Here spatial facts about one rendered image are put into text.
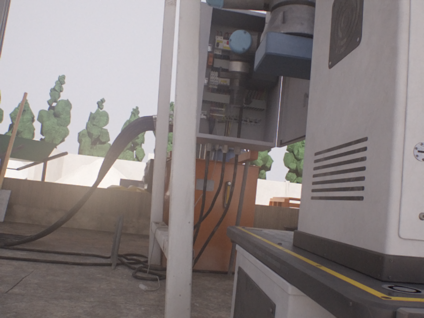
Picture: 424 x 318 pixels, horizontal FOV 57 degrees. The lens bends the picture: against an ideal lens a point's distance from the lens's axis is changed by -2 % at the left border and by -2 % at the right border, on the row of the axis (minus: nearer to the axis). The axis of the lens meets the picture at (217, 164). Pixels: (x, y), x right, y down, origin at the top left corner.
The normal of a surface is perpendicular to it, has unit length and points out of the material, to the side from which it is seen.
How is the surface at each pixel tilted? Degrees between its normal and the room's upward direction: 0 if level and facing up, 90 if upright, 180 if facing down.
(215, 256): 90
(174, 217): 81
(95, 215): 90
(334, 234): 90
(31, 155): 111
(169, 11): 91
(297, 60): 180
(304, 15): 70
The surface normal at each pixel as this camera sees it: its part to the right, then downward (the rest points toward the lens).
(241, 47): -0.18, 0.13
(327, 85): -0.99, -0.11
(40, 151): 0.61, 0.36
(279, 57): -0.11, 0.99
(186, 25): 0.19, -0.23
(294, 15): -0.21, -0.45
